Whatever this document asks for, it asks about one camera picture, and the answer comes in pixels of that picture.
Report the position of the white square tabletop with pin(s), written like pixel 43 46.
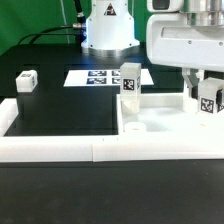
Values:
pixel 163 112

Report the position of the white sheet with AprilTags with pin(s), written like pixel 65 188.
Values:
pixel 80 78

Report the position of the white U-shaped obstacle fence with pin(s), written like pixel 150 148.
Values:
pixel 132 146

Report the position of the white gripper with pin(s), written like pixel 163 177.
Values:
pixel 171 41

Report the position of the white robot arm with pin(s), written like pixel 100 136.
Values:
pixel 110 27

